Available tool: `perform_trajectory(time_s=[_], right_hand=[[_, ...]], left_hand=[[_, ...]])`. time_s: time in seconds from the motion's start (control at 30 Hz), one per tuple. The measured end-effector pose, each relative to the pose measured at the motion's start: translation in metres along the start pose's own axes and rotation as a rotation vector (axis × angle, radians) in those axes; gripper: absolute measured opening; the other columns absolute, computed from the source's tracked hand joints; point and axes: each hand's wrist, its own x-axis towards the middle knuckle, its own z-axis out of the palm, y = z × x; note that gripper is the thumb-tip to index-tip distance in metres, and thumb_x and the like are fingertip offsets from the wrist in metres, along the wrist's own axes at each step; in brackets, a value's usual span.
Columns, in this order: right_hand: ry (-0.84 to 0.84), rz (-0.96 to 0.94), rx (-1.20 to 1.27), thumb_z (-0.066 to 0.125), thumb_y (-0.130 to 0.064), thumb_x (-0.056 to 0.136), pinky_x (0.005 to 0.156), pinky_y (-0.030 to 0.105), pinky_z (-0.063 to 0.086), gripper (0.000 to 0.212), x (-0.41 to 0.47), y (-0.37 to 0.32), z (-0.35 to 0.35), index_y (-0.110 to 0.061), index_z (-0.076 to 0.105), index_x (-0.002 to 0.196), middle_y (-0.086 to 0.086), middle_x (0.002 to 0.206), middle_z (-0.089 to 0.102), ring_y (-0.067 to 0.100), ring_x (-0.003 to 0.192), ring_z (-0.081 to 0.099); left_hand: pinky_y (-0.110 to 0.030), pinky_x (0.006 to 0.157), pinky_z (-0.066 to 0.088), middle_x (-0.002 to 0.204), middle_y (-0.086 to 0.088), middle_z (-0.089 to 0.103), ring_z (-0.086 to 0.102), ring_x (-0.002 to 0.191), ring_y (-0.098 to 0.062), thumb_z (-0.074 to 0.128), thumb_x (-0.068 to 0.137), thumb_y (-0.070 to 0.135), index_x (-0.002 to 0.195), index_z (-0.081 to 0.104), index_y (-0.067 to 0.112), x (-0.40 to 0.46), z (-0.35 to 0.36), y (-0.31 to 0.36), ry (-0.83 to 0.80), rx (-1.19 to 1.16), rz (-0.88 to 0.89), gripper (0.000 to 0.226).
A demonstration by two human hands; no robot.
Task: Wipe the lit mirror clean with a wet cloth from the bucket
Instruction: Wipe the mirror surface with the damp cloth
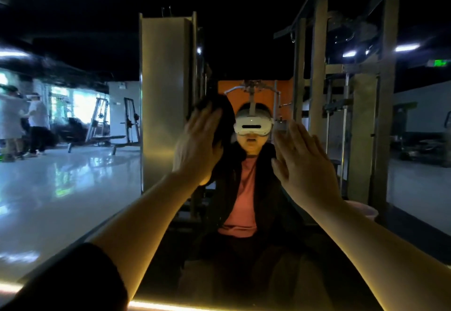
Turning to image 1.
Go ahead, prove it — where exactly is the person's left hand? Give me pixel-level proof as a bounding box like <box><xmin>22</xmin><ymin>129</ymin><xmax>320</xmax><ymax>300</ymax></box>
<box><xmin>171</xmin><ymin>104</ymin><xmax>226</xmax><ymax>187</ymax></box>

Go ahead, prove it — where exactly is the person's right hand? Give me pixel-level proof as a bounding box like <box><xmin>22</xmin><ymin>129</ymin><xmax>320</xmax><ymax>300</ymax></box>
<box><xmin>271</xmin><ymin>121</ymin><xmax>345</xmax><ymax>214</ymax></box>

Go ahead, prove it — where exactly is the dark brown cleaning cloth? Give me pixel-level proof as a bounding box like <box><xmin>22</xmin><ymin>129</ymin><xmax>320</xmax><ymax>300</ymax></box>
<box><xmin>192</xmin><ymin>92</ymin><xmax>238</xmax><ymax>152</ymax></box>

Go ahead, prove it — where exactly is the large wall mirror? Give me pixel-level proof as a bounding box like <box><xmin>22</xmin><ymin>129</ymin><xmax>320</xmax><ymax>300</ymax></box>
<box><xmin>0</xmin><ymin>0</ymin><xmax>451</xmax><ymax>311</ymax></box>

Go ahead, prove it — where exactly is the person's left forearm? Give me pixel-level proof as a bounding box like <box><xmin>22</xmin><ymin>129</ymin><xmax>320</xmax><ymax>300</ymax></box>
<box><xmin>90</xmin><ymin>172</ymin><xmax>203</xmax><ymax>303</ymax></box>

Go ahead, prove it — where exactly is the person's right forearm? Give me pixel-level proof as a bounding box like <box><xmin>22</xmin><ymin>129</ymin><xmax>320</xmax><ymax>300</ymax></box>
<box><xmin>309</xmin><ymin>200</ymin><xmax>451</xmax><ymax>311</ymax></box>

